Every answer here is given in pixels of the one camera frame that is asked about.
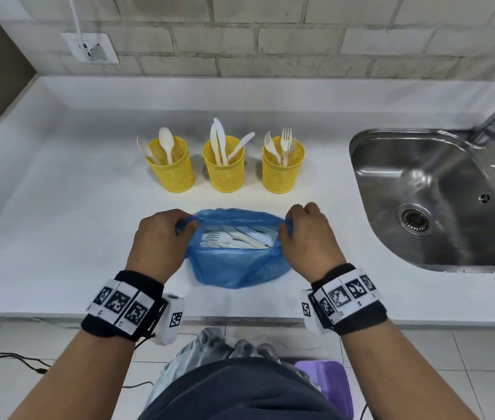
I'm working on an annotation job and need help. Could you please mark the person's right hand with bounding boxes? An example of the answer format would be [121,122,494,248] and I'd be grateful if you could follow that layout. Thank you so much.
[278,201,348,284]

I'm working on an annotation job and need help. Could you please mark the person's left hand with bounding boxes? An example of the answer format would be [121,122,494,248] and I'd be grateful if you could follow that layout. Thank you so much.
[124,208,200,285]

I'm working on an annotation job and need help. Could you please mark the yellow mesh cup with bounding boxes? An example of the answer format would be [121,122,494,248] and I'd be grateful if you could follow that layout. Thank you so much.
[202,136,246,194]
[262,136,306,195]
[147,135,195,194]

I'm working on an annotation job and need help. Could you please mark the bundle of white plastic cutlery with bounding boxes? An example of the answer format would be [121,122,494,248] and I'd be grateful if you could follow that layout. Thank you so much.
[200,225,279,250]

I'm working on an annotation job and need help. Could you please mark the blue plastic bag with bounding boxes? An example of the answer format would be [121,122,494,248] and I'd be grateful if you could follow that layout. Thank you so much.
[176,208,294,290]

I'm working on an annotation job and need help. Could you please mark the white plastic knife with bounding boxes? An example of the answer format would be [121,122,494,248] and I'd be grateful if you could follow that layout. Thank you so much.
[214,117,229,167]
[209,122,222,167]
[228,131,257,162]

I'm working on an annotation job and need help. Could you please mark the person's left forearm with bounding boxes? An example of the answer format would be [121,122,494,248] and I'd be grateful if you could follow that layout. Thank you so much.
[9,330,137,420]

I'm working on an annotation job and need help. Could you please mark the person's right forearm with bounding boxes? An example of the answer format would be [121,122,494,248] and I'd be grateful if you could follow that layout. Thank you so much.
[339,318,480,420]

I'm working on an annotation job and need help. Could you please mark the person's dark shorts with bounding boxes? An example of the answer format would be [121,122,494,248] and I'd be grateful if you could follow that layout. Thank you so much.
[138,357,340,420]

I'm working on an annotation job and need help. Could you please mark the black right wristband with markers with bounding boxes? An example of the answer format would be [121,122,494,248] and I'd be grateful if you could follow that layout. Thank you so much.
[310,262,389,337]

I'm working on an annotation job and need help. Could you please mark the black wristband with markers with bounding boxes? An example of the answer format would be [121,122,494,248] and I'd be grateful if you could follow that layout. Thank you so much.
[310,262,389,337]
[81,269,166,342]

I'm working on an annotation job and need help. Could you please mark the black left wristband with markers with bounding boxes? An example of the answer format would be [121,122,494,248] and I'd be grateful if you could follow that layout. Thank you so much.
[81,269,166,342]

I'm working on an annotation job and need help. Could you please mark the grey shoe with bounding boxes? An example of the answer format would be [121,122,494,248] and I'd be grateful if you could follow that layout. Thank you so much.
[229,338,281,363]
[194,327,229,359]

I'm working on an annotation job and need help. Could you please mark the stainless steel sink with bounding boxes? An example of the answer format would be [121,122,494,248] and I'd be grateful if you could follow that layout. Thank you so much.
[348,128,495,275]

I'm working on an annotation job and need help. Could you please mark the purple plastic stool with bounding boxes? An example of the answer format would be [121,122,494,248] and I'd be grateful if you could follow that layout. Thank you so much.
[294,360,355,420]

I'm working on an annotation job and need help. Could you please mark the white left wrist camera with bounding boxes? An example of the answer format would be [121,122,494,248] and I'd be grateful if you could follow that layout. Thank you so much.
[151,293,186,346]

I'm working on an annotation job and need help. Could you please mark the black floor cable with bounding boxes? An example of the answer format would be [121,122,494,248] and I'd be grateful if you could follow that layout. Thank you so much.
[0,352,51,375]

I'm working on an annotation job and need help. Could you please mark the white wall socket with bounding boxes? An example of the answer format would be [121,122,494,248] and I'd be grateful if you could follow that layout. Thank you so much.
[60,31,120,65]

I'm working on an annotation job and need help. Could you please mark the white plug with cable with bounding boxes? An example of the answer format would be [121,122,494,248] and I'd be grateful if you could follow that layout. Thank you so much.
[67,0,106,62]

